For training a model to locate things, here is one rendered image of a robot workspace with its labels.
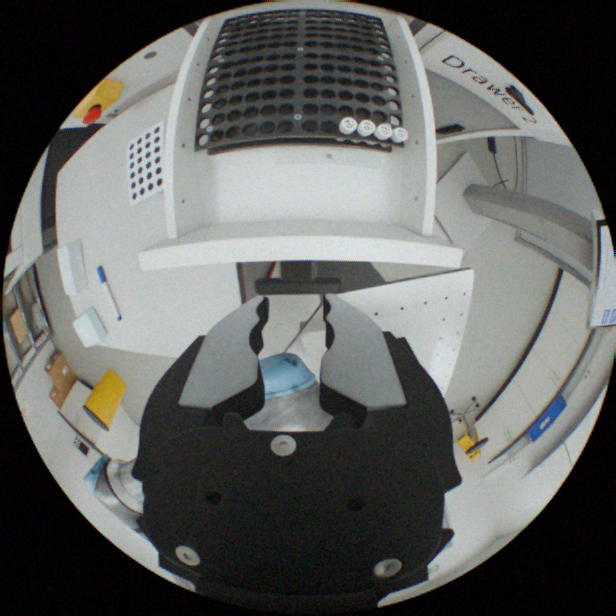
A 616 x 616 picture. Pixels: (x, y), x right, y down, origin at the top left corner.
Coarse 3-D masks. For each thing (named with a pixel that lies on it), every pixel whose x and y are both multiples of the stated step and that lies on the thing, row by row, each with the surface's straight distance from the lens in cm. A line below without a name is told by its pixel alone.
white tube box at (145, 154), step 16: (160, 128) 38; (128, 144) 43; (144, 144) 39; (160, 144) 37; (128, 160) 41; (144, 160) 38; (160, 160) 36; (128, 176) 40; (144, 176) 37; (160, 176) 35; (144, 192) 39; (160, 192) 37
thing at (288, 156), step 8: (280, 152) 24; (288, 152) 24; (296, 152) 23; (304, 152) 23; (312, 152) 23; (320, 152) 24; (328, 152) 24; (336, 152) 24; (344, 152) 24; (280, 160) 23; (288, 160) 23; (296, 160) 23; (304, 160) 23; (312, 160) 23; (320, 160) 23; (328, 160) 23; (336, 160) 24; (344, 160) 24; (352, 160) 24; (360, 160) 24; (368, 160) 24; (376, 160) 25; (376, 168) 25
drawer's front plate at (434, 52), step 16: (448, 32) 36; (432, 48) 38; (448, 48) 38; (464, 48) 37; (480, 64) 40; (496, 64) 40; (480, 80) 45; (496, 80) 44; (512, 80) 43; (496, 96) 49; (528, 96) 46; (512, 112) 53; (544, 112) 50; (528, 128) 59; (544, 128) 56
